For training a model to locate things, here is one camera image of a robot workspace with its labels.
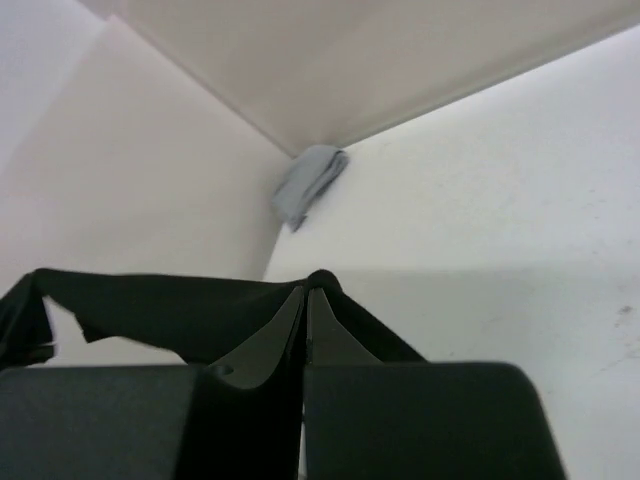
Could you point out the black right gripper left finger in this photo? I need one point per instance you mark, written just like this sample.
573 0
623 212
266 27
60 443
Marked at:
238 418

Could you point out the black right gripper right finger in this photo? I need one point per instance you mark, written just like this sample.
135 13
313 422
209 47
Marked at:
369 419

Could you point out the folded grey tank top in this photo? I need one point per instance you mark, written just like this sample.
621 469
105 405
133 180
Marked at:
312 173

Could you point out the black tank top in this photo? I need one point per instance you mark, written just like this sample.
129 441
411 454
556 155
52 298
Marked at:
199 319

